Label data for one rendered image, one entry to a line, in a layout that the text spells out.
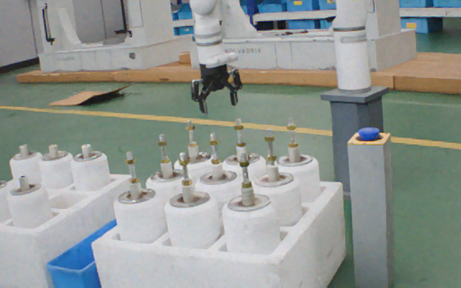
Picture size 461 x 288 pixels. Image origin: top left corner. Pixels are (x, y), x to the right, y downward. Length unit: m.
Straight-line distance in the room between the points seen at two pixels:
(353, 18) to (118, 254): 0.88
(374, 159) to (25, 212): 0.74
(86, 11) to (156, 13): 4.03
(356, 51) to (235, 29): 2.51
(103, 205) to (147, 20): 3.26
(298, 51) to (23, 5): 5.18
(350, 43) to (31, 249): 0.96
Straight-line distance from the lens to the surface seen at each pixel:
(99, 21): 8.75
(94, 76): 4.98
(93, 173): 1.49
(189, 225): 1.06
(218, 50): 1.61
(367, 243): 1.18
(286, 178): 1.14
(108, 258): 1.16
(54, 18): 5.76
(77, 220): 1.39
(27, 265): 1.34
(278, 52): 3.65
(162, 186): 1.21
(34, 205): 1.33
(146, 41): 4.60
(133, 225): 1.13
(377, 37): 3.33
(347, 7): 1.60
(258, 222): 1.01
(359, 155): 1.12
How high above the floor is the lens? 0.62
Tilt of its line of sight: 17 degrees down
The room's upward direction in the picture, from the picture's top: 7 degrees counter-clockwise
